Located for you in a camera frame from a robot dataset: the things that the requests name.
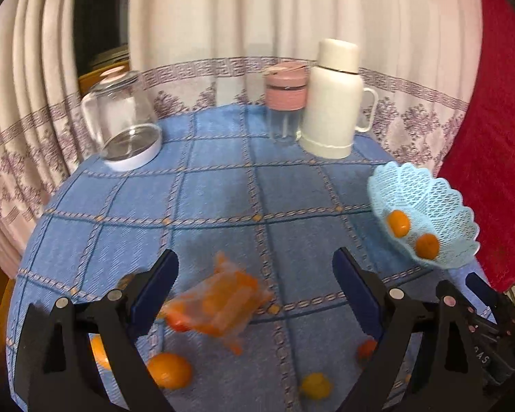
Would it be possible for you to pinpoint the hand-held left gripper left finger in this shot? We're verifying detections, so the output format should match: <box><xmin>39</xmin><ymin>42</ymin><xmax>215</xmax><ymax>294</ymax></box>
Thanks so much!
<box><xmin>11</xmin><ymin>248</ymin><xmax>181</xmax><ymax>412</ymax></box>

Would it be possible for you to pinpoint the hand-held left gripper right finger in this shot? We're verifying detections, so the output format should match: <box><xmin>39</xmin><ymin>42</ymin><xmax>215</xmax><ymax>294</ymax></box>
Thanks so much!
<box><xmin>332</xmin><ymin>247</ymin><xmax>487</xmax><ymax>412</ymax></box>

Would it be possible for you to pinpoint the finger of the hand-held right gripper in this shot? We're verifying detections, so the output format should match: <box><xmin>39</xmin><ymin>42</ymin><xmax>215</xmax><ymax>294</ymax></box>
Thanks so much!
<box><xmin>464</xmin><ymin>271</ymin><xmax>505</xmax><ymax>314</ymax></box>

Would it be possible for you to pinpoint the small red-orange fruit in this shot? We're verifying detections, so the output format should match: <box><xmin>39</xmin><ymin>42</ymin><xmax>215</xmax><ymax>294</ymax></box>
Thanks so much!
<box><xmin>355</xmin><ymin>338</ymin><xmax>379</xmax><ymax>362</ymax></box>

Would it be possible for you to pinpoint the plastic bag of oranges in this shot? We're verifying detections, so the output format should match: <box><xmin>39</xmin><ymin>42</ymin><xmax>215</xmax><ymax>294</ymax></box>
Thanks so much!
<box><xmin>160</xmin><ymin>251</ymin><xmax>273</xmax><ymax>355</ymax></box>

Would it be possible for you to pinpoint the light blue lace plastic basket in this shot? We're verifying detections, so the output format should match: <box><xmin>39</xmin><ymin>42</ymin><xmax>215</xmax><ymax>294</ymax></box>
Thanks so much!
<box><xmin>366</xmin><ymin>162</ymin><xmax>481</xmax><ymax>270</ymax></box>

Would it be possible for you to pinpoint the small yellow orange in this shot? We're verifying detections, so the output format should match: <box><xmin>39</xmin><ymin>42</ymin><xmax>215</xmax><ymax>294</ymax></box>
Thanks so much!
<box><xmin>299</xmin><ymin>372</ymin><xmax>332</xmax><ymax>401</ymax></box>

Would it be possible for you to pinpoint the blue checked tablecloth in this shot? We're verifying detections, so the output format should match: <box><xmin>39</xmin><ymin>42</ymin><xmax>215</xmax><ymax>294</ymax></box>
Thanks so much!
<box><xmin>6</xmin><ymin>103</ymin><xmax>499</xmax><ymax>412</ymax></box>

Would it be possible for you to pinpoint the red cloth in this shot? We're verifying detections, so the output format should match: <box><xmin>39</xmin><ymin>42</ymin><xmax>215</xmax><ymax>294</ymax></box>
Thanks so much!
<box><xmin>435</xmin><ymin>0</ymin><xmax>515</xmax><ymax>297</ymax></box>

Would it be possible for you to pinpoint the yellow wooden table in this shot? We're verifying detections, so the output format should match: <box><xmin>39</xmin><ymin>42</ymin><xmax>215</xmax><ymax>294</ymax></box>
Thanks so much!
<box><xmin>0</xmin><ymin>275</ymin><xmax>22</xmax><ymax>353</ymax></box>

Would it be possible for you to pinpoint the clear glass pitcher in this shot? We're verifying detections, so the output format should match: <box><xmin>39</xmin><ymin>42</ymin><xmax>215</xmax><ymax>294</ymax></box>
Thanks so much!
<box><xmin>81</xmin><ymin>69</ymin><xmax>162</xmax><ymax>171</ymax></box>

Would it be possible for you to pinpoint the cream thermos flask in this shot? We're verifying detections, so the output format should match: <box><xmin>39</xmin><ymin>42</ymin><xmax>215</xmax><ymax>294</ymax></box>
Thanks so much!
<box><xmin>298</xmin><ymin>38</ymin><xmax>378</xmax><ymax>160</ymax></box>

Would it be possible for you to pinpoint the glass cup with pink lid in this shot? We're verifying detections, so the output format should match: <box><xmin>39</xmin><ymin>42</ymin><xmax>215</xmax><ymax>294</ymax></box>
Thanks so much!
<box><xmin>263</xmin><ymin>62</ymin><xmax>310</xmax><ymax>142</ymax></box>

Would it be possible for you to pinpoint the cream patterned curtain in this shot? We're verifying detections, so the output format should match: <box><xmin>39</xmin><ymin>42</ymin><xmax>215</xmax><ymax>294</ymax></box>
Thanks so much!
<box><xmin>0</xmin><ymin>0</ymin><xmax>485</xmax><ymax>275</ymax></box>

